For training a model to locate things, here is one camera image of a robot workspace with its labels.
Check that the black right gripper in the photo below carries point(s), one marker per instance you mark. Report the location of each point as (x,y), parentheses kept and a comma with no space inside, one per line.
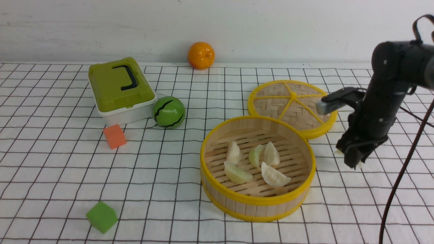
(372,120)

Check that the pale green dumpling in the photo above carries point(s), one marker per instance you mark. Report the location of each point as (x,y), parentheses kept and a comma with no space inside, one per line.
(254,156)

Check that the dumpling corner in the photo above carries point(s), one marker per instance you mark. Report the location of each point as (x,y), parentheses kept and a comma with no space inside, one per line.
(235,174)

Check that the white dumpling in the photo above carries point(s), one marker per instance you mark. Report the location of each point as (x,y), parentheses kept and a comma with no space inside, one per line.
(273,177)
(234,155)

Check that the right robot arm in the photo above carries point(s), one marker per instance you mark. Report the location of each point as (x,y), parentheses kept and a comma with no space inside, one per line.
(397,67)

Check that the bamboo steamer lid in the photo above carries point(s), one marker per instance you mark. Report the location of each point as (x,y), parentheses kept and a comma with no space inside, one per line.
(294,103)

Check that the bamboo steamer tray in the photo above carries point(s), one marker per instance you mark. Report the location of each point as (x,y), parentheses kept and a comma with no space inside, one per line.
(255,200)

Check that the orange toy fruit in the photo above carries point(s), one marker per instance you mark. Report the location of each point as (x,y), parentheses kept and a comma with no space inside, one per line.
(201,55)

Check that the green toy watermelon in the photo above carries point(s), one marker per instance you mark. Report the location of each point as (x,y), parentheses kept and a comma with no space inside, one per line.
(169,112)

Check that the orange foam cube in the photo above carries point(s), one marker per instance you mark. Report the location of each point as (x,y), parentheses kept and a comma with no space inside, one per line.
(114,136)

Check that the green lidded white box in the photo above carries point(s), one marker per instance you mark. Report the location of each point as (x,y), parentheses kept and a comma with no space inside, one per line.
(121,92)

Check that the green foam cube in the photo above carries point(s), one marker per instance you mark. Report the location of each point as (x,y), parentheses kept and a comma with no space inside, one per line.
(102,217)

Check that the white grid tablecloth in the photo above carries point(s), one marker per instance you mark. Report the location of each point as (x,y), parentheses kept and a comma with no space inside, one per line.
(56,164)

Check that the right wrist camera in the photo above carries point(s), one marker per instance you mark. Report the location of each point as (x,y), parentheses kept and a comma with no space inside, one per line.
(334,101)

